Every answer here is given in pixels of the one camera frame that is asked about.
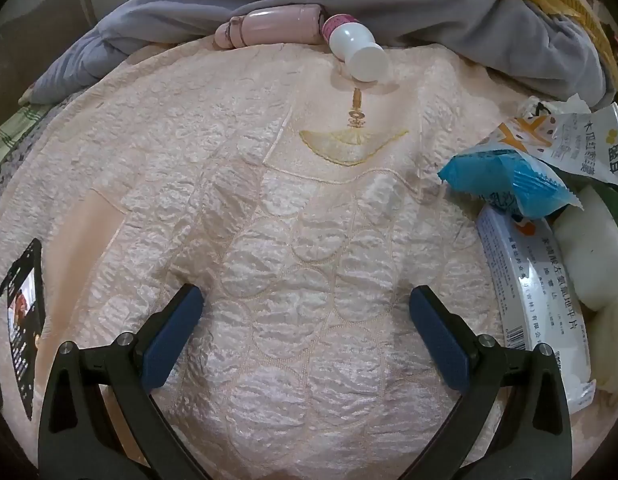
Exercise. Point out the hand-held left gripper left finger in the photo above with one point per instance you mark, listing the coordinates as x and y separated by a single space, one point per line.
171 340

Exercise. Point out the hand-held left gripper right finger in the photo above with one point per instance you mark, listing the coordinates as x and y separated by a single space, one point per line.
439 345

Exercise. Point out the white medicine box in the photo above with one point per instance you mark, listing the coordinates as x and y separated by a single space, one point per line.
534 300

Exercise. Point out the blue snack wrapper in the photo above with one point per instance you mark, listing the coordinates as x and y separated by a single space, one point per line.
504 180

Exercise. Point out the white tissue wad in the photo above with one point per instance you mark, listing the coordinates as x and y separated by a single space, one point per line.
589 250

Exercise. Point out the white snack packet yellow print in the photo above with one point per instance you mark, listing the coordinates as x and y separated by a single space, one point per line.
589 145

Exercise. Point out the black smartphone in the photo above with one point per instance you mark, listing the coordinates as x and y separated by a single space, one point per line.
26 320

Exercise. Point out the pink quilted bedspread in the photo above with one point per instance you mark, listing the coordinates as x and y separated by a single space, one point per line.
289 210

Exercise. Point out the green striped sheet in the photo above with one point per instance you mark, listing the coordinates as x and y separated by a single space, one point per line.
14 127

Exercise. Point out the white bottle with pink label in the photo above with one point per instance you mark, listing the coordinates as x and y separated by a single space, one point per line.
354 42

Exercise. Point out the grey blanket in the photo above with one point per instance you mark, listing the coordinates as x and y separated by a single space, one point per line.
189 10

